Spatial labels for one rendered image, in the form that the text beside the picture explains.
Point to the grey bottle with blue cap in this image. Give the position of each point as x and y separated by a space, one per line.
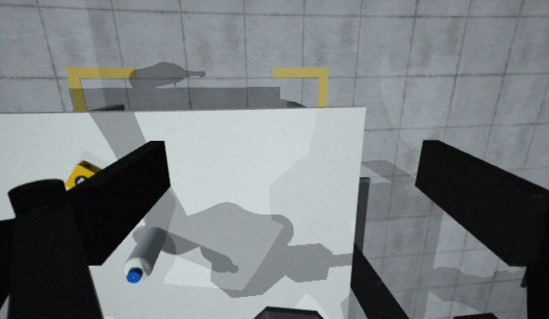
140 263

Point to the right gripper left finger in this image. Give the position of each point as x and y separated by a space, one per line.
46 250

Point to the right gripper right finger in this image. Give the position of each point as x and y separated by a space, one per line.
508 214

